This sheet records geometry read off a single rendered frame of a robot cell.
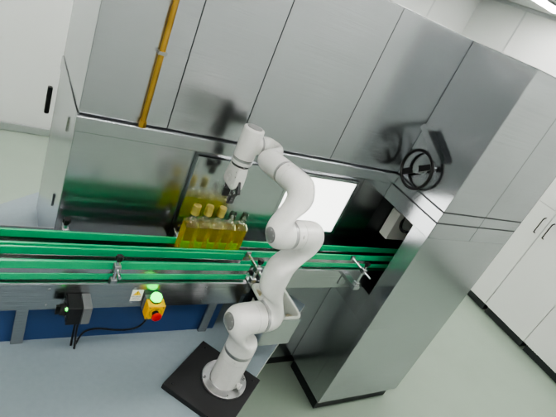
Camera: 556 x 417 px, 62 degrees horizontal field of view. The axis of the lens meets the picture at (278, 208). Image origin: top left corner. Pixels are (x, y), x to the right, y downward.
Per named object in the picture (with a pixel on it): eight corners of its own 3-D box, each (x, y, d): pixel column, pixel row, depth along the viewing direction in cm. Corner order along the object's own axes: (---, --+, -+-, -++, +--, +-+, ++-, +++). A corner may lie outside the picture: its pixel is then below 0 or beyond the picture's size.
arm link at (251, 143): (249, 152, 188) (229, 150, 182) (261, 123, 182) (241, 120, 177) (258, 163, 183) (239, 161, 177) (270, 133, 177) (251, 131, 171)
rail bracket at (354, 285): (342, 280, 253) (360, 249, 244) (357, 303, 242) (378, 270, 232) (335, 280, 251) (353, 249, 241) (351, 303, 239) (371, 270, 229)
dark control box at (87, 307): (85, 309, 173) (90, 292, 169) (88, 325, 168) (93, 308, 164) (62, 309, 169) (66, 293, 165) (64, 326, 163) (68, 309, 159)
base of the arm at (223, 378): (253, 381, 194) (270, 352, 186) (227, 409, 178) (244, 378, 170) (219, 353, 200) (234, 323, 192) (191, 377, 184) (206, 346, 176)
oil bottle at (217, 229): (206, 255, 209) (222, 217, 200) (210, 263, 205) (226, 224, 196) (194, 254, 206) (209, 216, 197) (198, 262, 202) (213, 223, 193)
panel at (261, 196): (329, 231, 254) (357, 179, 239) (332, 234, 252) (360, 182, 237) (174, 219, 205) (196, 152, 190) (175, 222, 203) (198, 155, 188)
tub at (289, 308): (275, 295, 224) (281, 282, 220) (294, 331, 208) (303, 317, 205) (243, 296, 215) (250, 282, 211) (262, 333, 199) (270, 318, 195)
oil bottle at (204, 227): (194, 254, 206) (209, 215, 197) (198, 262, 202) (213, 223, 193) (183, 254, 203) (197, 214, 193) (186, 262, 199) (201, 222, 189)
